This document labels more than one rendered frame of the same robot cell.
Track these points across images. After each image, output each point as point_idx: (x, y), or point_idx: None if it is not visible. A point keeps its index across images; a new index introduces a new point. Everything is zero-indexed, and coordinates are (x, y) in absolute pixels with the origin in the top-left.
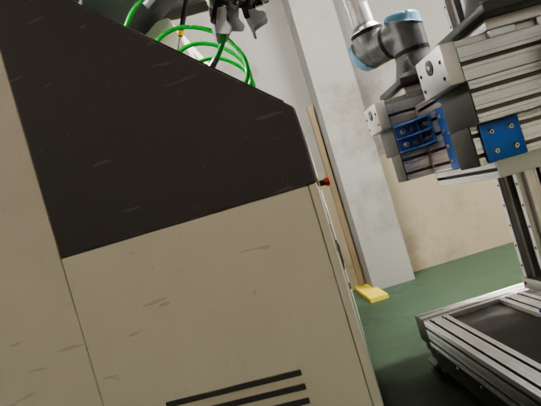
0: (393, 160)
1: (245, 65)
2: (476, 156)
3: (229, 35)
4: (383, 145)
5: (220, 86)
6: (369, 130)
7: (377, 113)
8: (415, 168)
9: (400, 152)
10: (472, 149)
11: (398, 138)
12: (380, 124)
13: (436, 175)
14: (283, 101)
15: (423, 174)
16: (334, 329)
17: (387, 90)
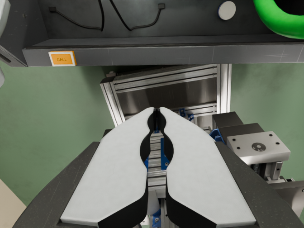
0: (239, 122)
1: (280, 17)
2: (104, 132)
3: (2, 30)
4: (262, 131)
5: None
6: (269, 135)
7: (232, 149)
8: (214, 125)
9: (217, 129)
10: (105, 135)
11: (217, 137)
12: (228, 140)
13: (209, 131)
14: (9, 62)
15: (212, 126)
16: None
17: (272, 187)
